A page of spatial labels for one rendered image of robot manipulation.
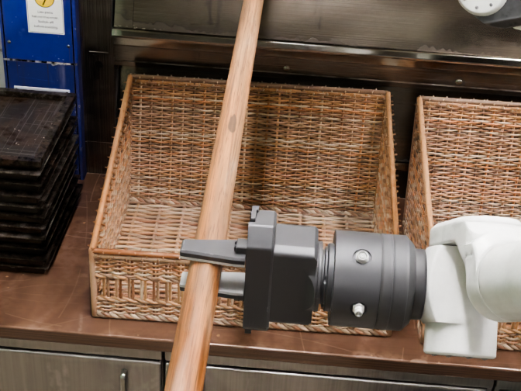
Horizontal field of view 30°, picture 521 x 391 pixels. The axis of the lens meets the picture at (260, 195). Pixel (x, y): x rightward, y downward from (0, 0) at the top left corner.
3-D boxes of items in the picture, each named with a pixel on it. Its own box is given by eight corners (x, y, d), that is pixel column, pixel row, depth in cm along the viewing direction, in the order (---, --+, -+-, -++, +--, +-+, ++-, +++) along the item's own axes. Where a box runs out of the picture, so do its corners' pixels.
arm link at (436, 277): (374, 348, 84) (506, 359, 84) (382, 226, 86) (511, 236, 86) (364, 349, 95) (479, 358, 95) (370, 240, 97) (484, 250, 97)
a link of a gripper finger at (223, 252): (183, 242, 91) (249, 247, 91) (178, 262, 88) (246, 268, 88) (183, 228, 90) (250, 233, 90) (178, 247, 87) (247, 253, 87)
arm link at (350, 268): (245, 246, 82) (386, 257, 82) (253, 186, 91) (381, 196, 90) (239, 358, 89) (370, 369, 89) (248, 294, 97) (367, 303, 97)
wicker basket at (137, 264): (127, 181, 218) (125, 69, 204) (377, 198, 218) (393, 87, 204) (86, 320, 177) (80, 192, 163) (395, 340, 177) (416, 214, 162)
